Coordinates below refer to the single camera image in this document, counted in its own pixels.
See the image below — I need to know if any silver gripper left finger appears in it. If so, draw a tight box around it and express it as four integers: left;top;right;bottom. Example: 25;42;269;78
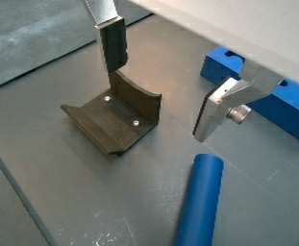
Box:
83;0;129;73

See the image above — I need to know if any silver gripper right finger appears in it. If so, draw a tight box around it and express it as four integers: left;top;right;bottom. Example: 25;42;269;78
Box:
193;61;284;142

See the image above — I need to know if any blue cylinder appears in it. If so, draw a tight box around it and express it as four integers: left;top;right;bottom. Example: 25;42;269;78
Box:
176;154;224;246

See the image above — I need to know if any blue shape sorting board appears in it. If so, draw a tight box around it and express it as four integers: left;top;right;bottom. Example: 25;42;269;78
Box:
201;46;299;139

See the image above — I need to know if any black curved cradle stand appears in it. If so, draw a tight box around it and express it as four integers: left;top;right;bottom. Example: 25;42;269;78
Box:
61;71;162;155

